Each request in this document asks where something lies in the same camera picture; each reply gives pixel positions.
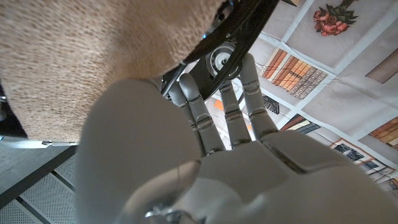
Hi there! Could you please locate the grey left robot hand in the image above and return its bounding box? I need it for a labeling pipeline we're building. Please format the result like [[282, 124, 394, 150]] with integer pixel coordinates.
[[76, 52, 398, 224]]

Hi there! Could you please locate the black half-moon tambourine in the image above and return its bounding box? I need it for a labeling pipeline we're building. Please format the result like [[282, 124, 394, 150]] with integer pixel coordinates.
[[0, 0, 280, 149]]

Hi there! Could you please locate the tan adhesive wrap roll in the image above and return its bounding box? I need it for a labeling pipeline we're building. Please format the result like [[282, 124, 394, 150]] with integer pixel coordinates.
[[0, 0, 224, 142]]

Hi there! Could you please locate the printed bookshelf backdrop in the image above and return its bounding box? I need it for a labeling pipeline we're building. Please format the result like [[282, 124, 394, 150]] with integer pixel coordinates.
[[205, 0, 398, 200]]

